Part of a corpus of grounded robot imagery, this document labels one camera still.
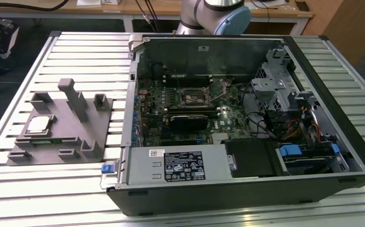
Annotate black graphics card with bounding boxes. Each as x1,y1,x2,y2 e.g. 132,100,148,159
166,114,209,132

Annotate hard disk drive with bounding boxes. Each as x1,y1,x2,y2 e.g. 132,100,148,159
284,156,335,175

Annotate blue case latch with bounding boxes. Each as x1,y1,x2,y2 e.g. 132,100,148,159
102,161,116,175

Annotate black plastic shroud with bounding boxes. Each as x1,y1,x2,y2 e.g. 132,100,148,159
224,138,289,178

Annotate green RAM stick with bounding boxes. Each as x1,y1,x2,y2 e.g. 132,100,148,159
27,139,66,144

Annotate black PC case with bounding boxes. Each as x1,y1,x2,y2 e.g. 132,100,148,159
106,33,365,217

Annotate wooden cabinet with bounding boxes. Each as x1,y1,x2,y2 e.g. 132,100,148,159
303,0,365,69

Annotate grey parts rack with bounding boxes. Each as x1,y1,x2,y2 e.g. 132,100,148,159
6,78,116,167

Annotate CPU socket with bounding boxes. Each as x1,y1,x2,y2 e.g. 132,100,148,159
178,87,214,106

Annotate silver CPU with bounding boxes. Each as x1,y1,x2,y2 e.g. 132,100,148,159
25,115,53,135

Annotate green motherboard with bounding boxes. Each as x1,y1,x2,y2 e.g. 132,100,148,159
134,77,256,146

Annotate orange yellow power wires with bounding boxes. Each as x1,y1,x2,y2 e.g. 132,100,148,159
280,106,325,142

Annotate thin hanging cable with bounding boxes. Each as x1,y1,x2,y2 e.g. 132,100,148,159
136,0,160,33

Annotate wooden desk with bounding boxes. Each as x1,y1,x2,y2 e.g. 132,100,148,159
0,0,316,36

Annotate metal drive cage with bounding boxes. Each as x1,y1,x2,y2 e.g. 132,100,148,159
250,48,321,113

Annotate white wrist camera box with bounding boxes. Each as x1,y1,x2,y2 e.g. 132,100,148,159
0,16,22,59

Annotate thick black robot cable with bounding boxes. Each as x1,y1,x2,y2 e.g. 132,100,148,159
0,0,70,12

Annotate metal socket cover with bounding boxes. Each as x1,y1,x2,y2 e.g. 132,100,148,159
202,78,234,95

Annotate white paper sheet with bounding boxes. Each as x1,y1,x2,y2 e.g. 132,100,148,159
77,0,104,7

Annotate grey power supply unit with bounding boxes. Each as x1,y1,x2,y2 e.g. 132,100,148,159
129,144,234,186

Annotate blue disk carrier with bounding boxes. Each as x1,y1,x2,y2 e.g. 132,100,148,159
278,143,341,158

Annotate black RAM slot bank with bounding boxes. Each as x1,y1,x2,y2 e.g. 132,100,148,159
169,106,218,117
165,72,214,87

